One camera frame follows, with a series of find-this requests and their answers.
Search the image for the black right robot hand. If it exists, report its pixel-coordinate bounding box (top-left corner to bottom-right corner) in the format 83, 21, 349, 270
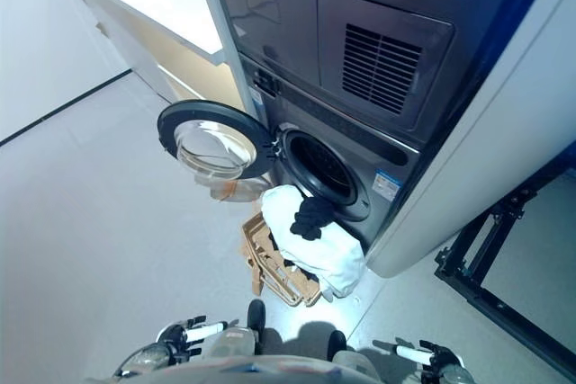
372, 336, 464, 372

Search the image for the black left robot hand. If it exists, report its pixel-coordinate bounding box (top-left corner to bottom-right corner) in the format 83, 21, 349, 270
155, 315, 239, 358

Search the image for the tan plastic laundry basket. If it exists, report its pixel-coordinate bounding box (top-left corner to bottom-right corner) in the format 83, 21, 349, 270
240, 210, 326, 309

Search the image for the round washing machine door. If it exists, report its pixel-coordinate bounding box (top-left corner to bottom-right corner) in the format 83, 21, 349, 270
157, 101, 276, 179

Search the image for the grey front-load washing machine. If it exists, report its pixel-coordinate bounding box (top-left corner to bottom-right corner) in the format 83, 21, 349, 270
237, 51, 422, 255

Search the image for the silver left robot leg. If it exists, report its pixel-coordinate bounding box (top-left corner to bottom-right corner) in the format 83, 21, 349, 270
206, 299, 267, 361

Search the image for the silver robot leg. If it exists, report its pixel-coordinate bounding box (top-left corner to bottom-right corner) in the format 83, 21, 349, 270
327, 329, 389, 372
206, 299, 267, 361

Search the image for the silver right robot leg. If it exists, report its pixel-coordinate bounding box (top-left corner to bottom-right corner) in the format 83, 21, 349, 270
327, 329, 389, 372

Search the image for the silver robot torso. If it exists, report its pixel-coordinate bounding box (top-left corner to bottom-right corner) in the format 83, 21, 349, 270
85, 352, 445, 384

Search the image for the white garment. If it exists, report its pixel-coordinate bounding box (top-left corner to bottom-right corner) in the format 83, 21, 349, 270
260, 183, 367, 304

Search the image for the black garment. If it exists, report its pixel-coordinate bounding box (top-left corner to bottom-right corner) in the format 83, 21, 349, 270
289, 195, 335, 243

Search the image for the white appliance side panel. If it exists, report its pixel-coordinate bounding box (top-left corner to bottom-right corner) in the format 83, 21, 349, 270
364, 0, 576, 280

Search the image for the white counter cabinet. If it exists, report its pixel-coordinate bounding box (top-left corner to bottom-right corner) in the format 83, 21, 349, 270
48, 0, 247, 111

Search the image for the grey stacked dryer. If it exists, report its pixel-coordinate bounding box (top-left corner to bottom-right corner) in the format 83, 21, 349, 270
204, 0, 562, 151

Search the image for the black metal frame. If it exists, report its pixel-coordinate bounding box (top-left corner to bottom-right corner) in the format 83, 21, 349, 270
433, 174, 576, 380

